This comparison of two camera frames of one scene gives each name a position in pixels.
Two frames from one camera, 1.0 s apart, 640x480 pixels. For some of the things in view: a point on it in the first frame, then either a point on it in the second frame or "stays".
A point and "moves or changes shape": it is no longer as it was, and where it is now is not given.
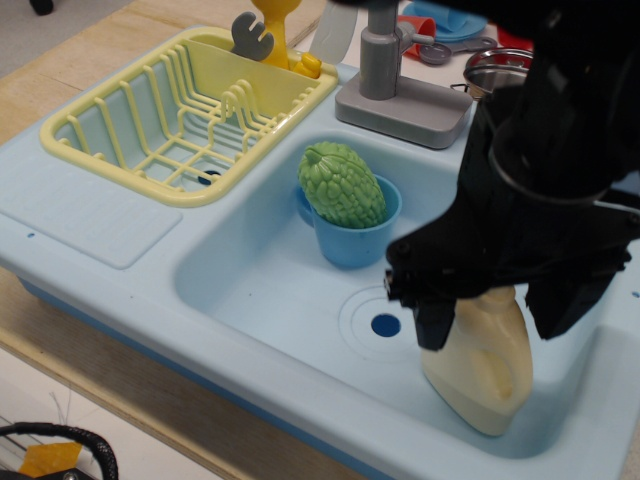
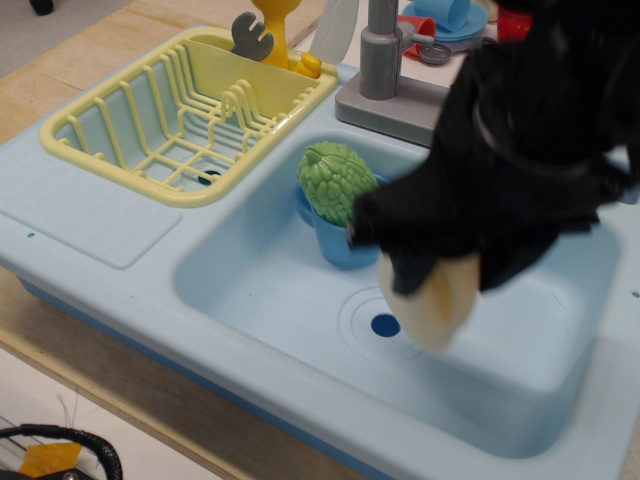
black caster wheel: (42, 7) stays
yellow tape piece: (44, 458) stays
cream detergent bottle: (485, 373) moves or changes shape
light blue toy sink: (232, 295) stays
